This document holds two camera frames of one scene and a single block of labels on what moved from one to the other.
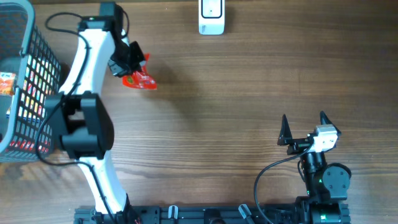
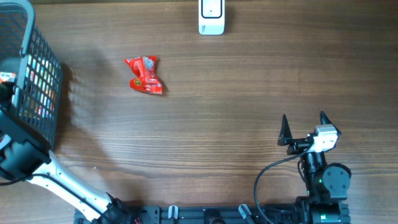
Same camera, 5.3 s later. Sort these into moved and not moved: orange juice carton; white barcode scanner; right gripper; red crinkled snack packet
Moved: red crinkled snack packet
Not moved: orange juice carton; white barcode scanner; right gripper
